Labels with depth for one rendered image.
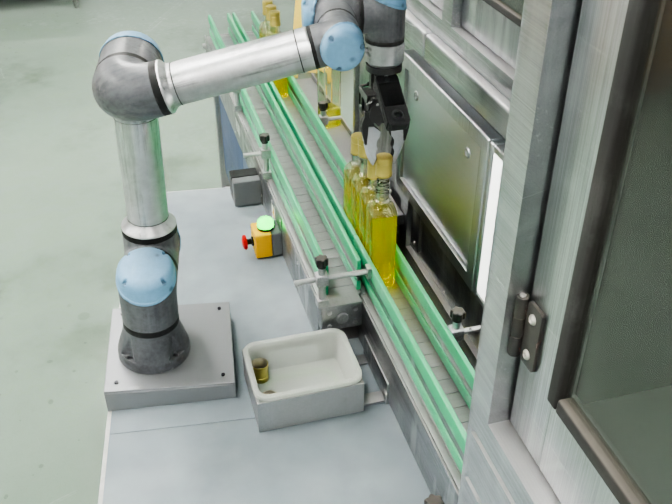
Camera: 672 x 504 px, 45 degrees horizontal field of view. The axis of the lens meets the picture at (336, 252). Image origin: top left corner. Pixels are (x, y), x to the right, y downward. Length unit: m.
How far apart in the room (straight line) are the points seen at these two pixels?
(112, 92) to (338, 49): 0.39
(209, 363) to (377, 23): 0.78
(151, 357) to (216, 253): 0.53
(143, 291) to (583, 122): 1.19
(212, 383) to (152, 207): 0.38
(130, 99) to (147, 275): 0.38
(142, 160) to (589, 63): 1.20
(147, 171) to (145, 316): 0.29
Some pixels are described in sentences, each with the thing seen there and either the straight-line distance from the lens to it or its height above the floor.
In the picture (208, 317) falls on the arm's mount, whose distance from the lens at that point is 1.86.
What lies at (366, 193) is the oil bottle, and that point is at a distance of 1.74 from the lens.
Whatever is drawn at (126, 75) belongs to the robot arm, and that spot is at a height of 1.44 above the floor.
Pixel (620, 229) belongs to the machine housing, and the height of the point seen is 1.69.
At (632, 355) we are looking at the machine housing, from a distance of 0.55.
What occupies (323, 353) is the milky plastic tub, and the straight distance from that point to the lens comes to 1.77.
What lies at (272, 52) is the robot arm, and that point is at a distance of 1.40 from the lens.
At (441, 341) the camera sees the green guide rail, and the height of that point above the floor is 0.92.
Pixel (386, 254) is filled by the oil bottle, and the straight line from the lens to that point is 1.75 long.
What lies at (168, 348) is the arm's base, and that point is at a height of 0.85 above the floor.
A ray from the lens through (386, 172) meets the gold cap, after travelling 1.66.
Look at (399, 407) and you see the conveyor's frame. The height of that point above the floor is 0.80.
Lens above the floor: 1.96
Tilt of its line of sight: 34 degrees down
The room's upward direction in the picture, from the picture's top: straight up
